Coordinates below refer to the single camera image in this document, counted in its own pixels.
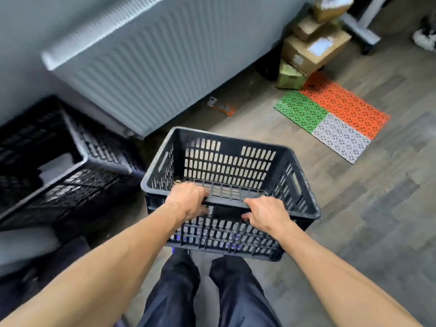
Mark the person's left hand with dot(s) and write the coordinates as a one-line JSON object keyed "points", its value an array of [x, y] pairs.
{"points": [[185, 200]]}

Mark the person's right hand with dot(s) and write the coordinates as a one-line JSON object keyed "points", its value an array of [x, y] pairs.
{"points": [[269, 214]]}

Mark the person's left thumb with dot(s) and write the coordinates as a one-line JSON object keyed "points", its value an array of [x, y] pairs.
{"points": [[203, 211]]}

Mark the person's right thumb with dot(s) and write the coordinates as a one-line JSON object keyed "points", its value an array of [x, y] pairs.
{"points": [[248, 216]]}

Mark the person's left forearm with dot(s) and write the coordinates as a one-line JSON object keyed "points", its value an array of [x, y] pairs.
{"points": [[98, 275]]}

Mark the person's right forearm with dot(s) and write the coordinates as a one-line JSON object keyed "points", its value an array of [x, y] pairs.
{"points": [[340, 286]]}

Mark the person's dark trousers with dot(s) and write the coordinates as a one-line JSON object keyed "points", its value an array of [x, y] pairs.
{"points": [[204, 292]]}

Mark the orange and grey floor tool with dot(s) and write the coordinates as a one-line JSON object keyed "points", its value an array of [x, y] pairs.
{"points": [[221, 106]]}

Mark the orange green white floor mat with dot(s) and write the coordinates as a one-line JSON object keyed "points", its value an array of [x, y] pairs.
{"points": [[332, 117]]}

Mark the green cardboard box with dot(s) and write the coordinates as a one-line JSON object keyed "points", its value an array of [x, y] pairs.
{"points": [[289, 77]]}

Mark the large black plastic crate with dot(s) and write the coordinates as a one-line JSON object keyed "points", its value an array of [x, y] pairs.
{"points": [[58, 160]]}

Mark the grey cushion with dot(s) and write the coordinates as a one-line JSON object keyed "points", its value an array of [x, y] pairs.
{"points": [[29, 245]]}

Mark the large cardboard box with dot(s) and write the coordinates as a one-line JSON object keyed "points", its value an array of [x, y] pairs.
{"points": [[315, 51]]}

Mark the small brown cardboard box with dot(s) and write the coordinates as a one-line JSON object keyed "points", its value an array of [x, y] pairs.
{"points": [[308, 27]]}

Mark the white desk leg base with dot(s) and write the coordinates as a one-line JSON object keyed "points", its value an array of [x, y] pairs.
{"points": [[362, 27]]}

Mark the cardboard box with white label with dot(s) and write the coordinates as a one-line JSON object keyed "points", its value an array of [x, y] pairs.
{"points": [[330, 6]]}

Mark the black and white shoe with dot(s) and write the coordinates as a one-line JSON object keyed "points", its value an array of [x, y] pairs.
{"points": [[425, 37]]}

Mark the white wall radiator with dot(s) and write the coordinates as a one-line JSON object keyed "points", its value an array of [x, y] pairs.
{"points": [[163, 54]]}

